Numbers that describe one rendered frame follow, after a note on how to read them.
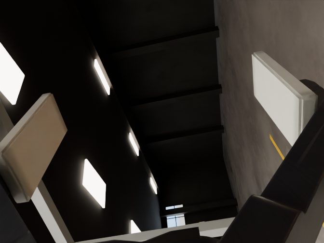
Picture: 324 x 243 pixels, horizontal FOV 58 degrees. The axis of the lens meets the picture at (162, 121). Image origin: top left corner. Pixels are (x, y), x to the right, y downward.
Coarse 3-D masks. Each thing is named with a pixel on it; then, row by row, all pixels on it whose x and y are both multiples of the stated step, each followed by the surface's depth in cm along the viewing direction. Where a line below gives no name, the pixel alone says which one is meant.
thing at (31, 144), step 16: (48, 96) 19; (32, 112) 16; (48, 112) 18; (16, 128) 15; (32, 128) 16; (48, 128) 18; (64, 128) 20; (0, 144) 14; (16, 144) 14; (32, 144) 15; (48, 144) 17; (0, 160) 13; (16, 160) 14; (32, 160) 15; (48, 160) 17; (16, 176) 14; (32, 176) 15; (16, 192) 14; (32, 192) 15
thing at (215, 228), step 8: (192, 224) 318; (200, 224) 316; (208, 224) 313; (216, 224) 311; (224, 224) 309; (136, 232) 325; (144, 232) 322; (152, 232) 320; (160, 232) 317; (200, 232) 308; (208, 232) 308; (216, 232) 309; (224, 232) 309; (88, 240) 330; (96, 240) 327; (104, 240) 325; (128, 240) 318; (136, 240) 315; (144, 240) 313
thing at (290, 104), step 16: (256, 64) 17; (272, 64) 16; (256, 80) 18; (272, 80) 15; (288, 80) 13; (256, 96) 19; (272, 96) 15; (288, 96) 13; (304, 96) 12; (272, 112) 16; (288, 112) 13; (304, 112) 12; (288, 128) 14
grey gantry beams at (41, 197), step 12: (0, 108) 246; (0, 120) 244; (0, 132) 249; (36, 192) 281; (48, 192) 296; (36, 204) 288; (48, 204) 292; (48, 216) 296; (60, 216) 311; (48, 228) 304; (60, 228) 306; (60, 240) 312; (72, 240) 327
